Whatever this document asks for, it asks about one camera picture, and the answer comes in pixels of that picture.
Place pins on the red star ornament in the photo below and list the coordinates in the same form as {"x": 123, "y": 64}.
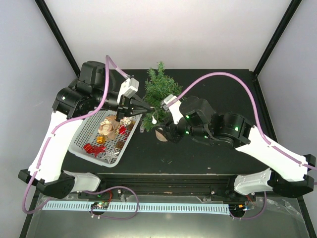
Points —
{"x": 98, "y": 149}

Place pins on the white snowflake ornament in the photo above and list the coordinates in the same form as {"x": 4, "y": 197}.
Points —
{"x": 126, "y": 121}

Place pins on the white slotted cable duct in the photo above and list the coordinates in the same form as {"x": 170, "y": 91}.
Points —
{"x": 141, "y": 207}

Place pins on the brown pine cone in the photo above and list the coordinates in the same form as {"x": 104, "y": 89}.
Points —
{"x": 120, "y": 144}
{"x": 130, "y": 126}

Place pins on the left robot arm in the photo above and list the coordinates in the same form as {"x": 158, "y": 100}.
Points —
{"x": 100, "y": 86}

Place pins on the gold gift box ornament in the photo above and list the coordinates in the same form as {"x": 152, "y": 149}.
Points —
{"x": 101, "y": 139}

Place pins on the red santa ornament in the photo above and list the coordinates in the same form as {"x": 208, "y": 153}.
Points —
{"x": 122, "y": 130}

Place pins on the right circuit board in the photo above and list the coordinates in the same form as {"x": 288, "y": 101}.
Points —
{"x": 244, "y": 206}

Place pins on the red gold gift ornament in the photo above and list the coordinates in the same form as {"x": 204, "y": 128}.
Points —
{"x": 91, "y": 149}

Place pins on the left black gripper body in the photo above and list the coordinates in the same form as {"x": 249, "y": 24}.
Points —
{"x": 123, "y": 106}

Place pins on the clear wire string lights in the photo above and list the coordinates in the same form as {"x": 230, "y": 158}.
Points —
{"x": 150, "y": 119}

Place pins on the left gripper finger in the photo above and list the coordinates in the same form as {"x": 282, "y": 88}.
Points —
{"x": 138, "y": 102}
{"x": 139, "y": 111}

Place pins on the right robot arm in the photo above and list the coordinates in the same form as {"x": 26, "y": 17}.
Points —
{"x": 287, "y": 172}

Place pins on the black frame post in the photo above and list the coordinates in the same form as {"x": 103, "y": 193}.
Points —
{"x": 46, "y": 13}
{"x": 287, "y": 16}

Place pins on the circuit board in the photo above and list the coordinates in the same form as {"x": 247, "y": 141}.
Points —
{"x": 244, "y": 206}
{"x": 100, "y": 205}

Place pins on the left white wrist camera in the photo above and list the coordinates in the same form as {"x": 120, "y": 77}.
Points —
{"x": 128, "y": 88}

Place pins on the white plastic basket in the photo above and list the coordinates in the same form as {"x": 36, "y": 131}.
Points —
{"x": 87, "y": 133}

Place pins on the left black frame post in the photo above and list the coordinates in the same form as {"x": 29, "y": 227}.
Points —
{"x": 46, "y": 13}

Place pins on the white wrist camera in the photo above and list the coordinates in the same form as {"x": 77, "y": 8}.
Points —
{"x": 128, "y": 88}
{"x": 172, "y": 105}

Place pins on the beige burlap sack ornament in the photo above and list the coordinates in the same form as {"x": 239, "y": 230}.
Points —
{"x": 108, "y": 127}

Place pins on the right black frame post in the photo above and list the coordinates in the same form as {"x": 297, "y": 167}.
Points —
{"x": 287, "y": 16}

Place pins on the left circuit board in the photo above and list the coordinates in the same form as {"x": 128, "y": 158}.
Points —
{"x": 100, "y": 205}

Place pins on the small green christmas tree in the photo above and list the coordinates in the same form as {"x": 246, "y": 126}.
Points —
{"x": 159, "y": 86}

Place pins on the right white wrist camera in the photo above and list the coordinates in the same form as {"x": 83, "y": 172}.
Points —
{"x": 172, "y": 105}

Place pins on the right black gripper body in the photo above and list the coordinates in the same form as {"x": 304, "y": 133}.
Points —
{"x": 176, "y": 136}

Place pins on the silver star ornament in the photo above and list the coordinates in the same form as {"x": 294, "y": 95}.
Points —
{"x": 111, "y": 155}

